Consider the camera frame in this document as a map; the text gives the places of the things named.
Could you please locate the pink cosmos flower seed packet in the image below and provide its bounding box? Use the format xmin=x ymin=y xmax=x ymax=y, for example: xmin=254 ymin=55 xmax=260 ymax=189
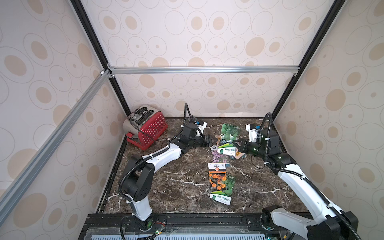
xmin=211 ymin=146 xmax=231 ymax=168

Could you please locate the black base frame front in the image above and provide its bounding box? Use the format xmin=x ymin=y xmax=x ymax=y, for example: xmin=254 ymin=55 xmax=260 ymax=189
xmin=79 ymin=213 xmax=306 ymax=240

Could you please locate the red polka dot toaster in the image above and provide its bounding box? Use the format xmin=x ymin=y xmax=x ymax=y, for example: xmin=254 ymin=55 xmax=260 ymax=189
xmin=123 ymin=105 xmax=168 ymax=151

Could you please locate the green fruit seed packet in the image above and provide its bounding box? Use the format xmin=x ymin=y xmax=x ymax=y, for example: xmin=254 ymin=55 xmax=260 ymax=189
xmin=218 ymin=124 xmax=240 ymax=157
xmin=210 ymin=175 xmax=236 ymax=206

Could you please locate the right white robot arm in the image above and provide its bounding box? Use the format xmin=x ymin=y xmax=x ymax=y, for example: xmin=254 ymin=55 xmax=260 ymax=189
xmin=234 ymin=124 xmax=361 ymax=240

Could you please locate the pink illustrated sunflower seed packet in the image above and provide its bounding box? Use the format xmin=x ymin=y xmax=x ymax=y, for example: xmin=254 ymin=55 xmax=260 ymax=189
xmin=235 ymin=151 xmax=245 ymax=160

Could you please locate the orange marigold seed packet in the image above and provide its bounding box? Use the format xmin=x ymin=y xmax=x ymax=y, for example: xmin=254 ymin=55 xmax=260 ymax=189
xmin=208 ymin=163 xmax=229 ymax=195

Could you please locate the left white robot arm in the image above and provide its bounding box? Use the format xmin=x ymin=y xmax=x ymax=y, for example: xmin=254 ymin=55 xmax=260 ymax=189
xmin=118 ymin=121 xmax=217 ymax=228

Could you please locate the aluminium rail left side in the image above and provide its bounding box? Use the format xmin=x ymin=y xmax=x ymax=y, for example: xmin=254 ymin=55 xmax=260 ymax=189
xmin=1 ymin=70 xmax=111 ymax=225

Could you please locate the horizontal aluminium rail back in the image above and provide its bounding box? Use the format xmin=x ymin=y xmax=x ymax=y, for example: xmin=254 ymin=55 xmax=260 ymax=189
xmin=110 ymin=66 xmax=300 ymax=75

